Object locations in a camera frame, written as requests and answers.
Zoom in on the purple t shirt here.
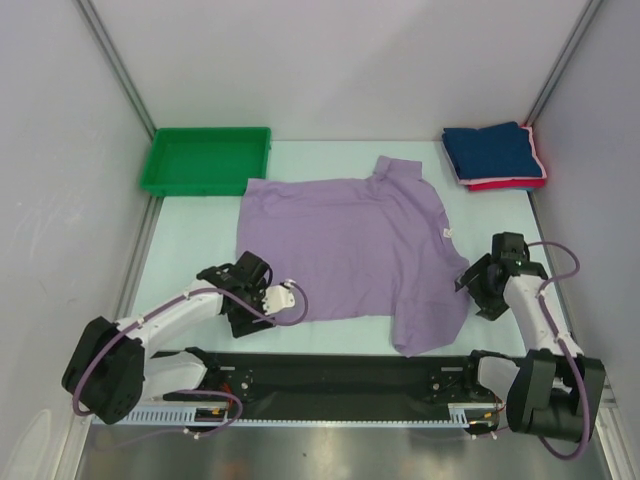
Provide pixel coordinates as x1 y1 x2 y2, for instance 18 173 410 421
236 156 470 357

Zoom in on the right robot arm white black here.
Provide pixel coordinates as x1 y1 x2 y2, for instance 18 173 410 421
455 232 605 448

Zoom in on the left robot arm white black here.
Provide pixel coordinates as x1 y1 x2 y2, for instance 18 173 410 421
61 252 295 425

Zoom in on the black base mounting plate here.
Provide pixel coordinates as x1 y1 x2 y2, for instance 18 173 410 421
161 351 499 415

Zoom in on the pink folded shirt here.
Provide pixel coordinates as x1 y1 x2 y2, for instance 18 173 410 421
452 124 547 187

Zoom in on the red folded shirt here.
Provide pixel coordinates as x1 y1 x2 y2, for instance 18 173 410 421
464 123 547 191

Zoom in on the navy blue folded shirt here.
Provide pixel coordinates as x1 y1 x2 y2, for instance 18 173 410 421
441 121 544 180

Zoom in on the green plastic tray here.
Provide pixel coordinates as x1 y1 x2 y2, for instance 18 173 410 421
139 127 271 197

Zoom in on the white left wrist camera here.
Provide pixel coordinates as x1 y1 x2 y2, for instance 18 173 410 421
262 280 296 317

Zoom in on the aluminium frame front rail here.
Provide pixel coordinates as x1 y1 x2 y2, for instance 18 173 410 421
69 364 619 407

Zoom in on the light blue cable duct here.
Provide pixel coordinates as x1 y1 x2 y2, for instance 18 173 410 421
116 403 499 428

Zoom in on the right aluminium corner post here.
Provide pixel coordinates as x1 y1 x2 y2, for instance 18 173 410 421
524 0 606 127

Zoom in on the aluminium corner post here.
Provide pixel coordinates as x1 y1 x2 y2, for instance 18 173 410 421
524 0 606 127
73 0 156 140

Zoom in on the left aluminium corner post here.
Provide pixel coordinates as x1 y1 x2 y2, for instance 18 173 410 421
73 0 156 140

